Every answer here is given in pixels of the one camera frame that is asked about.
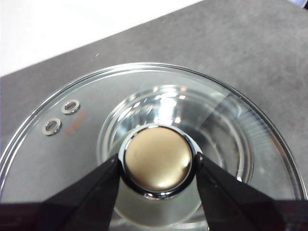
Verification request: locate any glass lid with green knob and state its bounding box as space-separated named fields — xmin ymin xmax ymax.
xmin=0 ymin=62 xmax=304 ymax=231

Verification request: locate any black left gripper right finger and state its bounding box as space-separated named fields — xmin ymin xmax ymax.
xmin=195 ymin=154 xmax=308 ymax=231

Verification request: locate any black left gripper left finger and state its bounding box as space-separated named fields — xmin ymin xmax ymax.
xmin=0 ymin=154 xmax=121 ymax=231

